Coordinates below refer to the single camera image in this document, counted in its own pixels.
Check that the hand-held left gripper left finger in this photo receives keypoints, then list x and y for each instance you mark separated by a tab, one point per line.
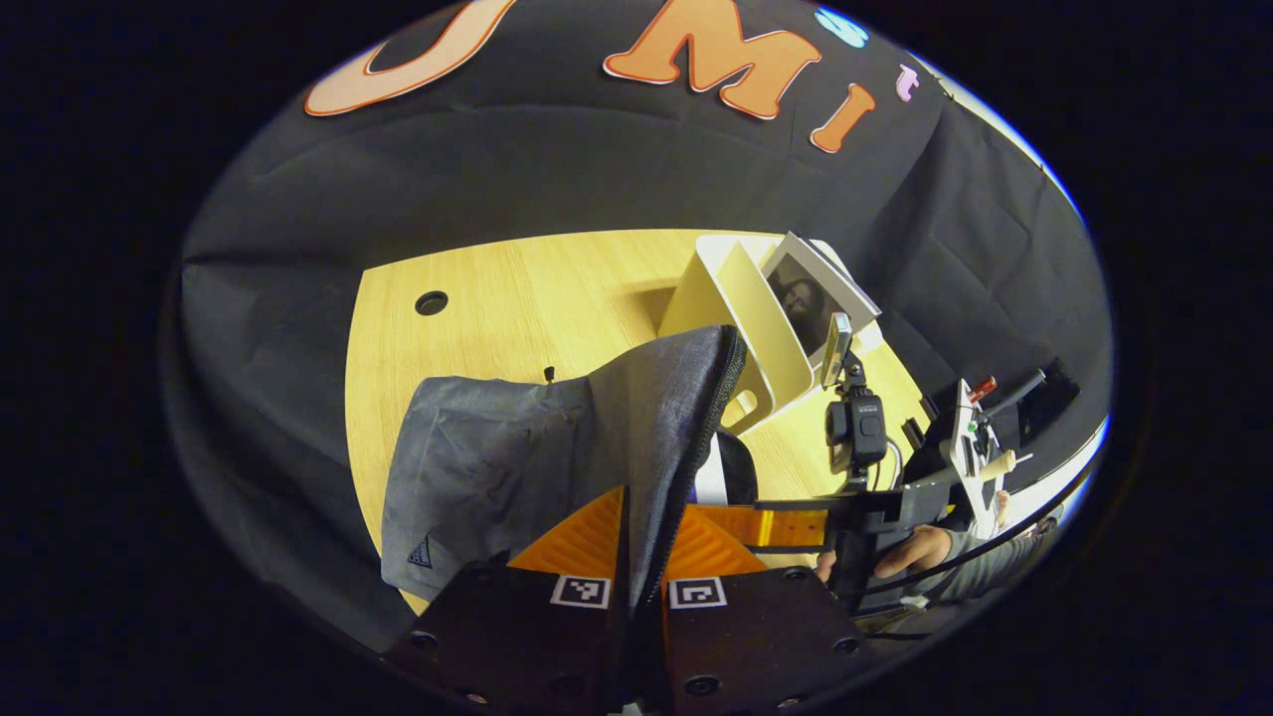
517	636

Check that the white bookshelf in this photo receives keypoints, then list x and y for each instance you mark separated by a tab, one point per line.
746	328

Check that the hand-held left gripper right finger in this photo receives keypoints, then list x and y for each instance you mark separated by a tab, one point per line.
756	636

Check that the photo cover book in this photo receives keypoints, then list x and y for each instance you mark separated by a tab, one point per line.
811	303

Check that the grey schoolbag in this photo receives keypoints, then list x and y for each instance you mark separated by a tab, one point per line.
497	467

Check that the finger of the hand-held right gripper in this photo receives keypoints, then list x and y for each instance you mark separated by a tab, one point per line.
796	527

